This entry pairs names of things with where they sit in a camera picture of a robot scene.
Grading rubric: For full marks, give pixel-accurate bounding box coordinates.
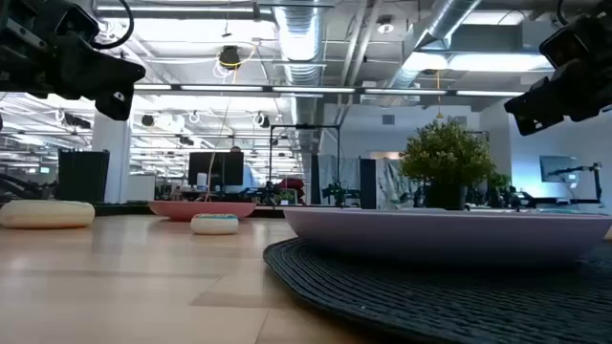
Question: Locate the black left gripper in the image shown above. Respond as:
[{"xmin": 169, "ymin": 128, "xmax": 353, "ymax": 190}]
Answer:
[{"xmin": 0, "ymin": 0, "xmax": 147, "ymax": 121}]

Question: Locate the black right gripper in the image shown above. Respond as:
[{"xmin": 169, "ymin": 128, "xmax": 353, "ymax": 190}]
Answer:
[{"xmin": 504, "ymin": 28, "xmax": 612, "ymax": 138}]

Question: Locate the light blue iced donut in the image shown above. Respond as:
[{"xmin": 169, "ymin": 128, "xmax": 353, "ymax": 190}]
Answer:
[
  {"xmin": 0, "ymin": 199, "xmax": 96, "ymax": 229},
  {"xmin": 189, "ymin": 213, "xmax": 240, "ymax": 236}
]

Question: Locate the grey monitor on arm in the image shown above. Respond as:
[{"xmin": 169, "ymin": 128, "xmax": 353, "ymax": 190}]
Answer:
[{"xmin": 539, "ymin": 155, "xmax": 579, "ymax": 183}]

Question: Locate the white ceiling light panel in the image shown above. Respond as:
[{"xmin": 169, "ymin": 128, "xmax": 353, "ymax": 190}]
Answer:
[{"xmin": 414, "ymin": 51, "xmax": 554, "ymax": 73}]

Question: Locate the white pillar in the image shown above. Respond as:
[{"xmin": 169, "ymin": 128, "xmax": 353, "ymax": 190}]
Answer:
[{"xmin": 91, "ymin": 114, "xmax": 133, "ymax": 204}]

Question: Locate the black ribbed panel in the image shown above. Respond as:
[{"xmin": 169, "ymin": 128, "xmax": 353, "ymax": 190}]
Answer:
[{"xmin": 57, "ymin": 148, "xmax": 111, "ymax": 203}]

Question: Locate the green bushy plant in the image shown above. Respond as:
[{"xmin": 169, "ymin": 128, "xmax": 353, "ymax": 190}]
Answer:
[{"xmin": 399, "ymin": 118, "xmax": 497, "ymax": 188}]

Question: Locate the black plant pot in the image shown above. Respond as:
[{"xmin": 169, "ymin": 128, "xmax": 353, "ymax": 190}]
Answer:
[{"xmin": 424, "ymin": 183, "xmax": 468, "ymax": 211}]

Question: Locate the black desk monitor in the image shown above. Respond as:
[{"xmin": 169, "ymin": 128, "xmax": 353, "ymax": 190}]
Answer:
[{"xmin": 187, "ymin": 151, "xmax": 245, "ymax": 187}]

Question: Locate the pink plate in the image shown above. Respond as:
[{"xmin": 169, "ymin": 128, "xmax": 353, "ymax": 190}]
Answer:
[{"xmin": 146, "ymin": 200, "xmax": 257, "ymax": 223}]

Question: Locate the black background robot equipment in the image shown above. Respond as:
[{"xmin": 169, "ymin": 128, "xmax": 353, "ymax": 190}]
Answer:
[{"xmin": 0, "ymin": 171, "xmax": 56, "ymax": 202}]

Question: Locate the grey plastic sheet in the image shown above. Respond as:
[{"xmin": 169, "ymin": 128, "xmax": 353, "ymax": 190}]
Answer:
[{"xmin": 318, "ymin": 153, "xmax": 412, "ymax": 210}]

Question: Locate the purple plate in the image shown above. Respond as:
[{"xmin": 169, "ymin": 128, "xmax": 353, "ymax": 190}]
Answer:
[{"xmin": 282, "ymin": 206, "xmax": 612, "ymax": 267}]

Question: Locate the black tower column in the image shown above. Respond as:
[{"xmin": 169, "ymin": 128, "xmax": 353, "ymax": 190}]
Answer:
[{"xmin": 359, "ymin": 158, "xmax": 378, "ymax": 210}]

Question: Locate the red background machine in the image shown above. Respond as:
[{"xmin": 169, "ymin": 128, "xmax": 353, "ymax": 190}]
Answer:
[{"xmin": 276, "ymin": 177, "xmax": 306, "ymax": 204}]

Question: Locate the dark woven round placemat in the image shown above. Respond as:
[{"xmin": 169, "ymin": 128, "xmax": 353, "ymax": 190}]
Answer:
[{"xmin": 262, "ymin": 237, "xmax": 612, "ymax": 344}]

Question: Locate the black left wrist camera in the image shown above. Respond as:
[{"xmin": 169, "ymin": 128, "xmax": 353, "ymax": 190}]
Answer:
[{"xmin": 55, "ymin": 3, "xmax": 100, "ymax": 45}]

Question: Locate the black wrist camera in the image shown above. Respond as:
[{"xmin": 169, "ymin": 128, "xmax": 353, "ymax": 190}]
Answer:
[
  {"xmin": 538, "ymin": 13, "xmax": 597, "ymax": 71},
  {"xmin": 55, "ymin": 3, "xmax": 100, "ymax": 45}
]

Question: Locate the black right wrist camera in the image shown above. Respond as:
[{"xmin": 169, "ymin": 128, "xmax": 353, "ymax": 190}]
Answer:
[{"xmin": 538, "ymin": 13, "xmax": 597, "ymax": 71}]

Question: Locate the black right camera cable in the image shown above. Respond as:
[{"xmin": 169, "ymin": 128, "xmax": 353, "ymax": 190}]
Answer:
[{"xmin": 556, "ymin": 0, "xmax": 575, "ymax": 28}]

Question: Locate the yellow hanging cord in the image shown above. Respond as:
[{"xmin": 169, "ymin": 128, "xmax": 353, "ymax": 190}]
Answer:
[{"xmin": 434, "ymin": 70, "xmax": 445, "ymax": 120}]

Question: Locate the black ceiling cable reel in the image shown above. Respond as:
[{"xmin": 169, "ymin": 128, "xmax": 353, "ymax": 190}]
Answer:
[{"xmin": 218, "ymin": 45, "xmax": 243, "ymax": 71}]

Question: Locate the silver slanted ventilation duct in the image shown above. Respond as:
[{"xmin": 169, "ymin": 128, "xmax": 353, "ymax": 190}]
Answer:
[{"xmin": 386, "ymin": 0, "xmax": 483, "ymax": 90}]

